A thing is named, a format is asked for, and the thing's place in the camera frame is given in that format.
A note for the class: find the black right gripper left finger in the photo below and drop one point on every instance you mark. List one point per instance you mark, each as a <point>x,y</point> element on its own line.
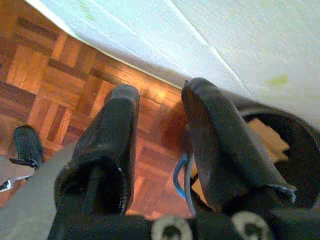
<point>107,140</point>

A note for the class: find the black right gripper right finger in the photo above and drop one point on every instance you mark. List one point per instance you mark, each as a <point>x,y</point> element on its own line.
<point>220,140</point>

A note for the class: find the brown cardboard piece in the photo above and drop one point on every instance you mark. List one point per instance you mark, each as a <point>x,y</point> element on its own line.
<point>267,140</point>

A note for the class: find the black robot right foot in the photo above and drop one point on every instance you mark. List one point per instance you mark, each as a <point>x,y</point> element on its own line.
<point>27,142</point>

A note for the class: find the black round waste bin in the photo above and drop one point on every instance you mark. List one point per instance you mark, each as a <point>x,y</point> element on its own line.
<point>303,150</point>

